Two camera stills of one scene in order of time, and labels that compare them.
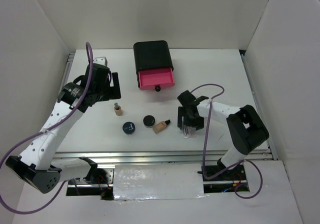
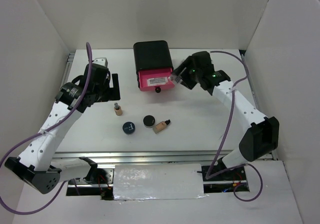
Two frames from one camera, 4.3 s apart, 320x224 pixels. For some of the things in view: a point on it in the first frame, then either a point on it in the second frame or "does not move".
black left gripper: (113, 92) does not move
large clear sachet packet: (188, 131) -> (157, 81)
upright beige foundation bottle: (117, 109) does not move
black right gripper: (199, 123) -> (189, 63)
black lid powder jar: (149, 121) does not move
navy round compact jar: (128, 128) does not move
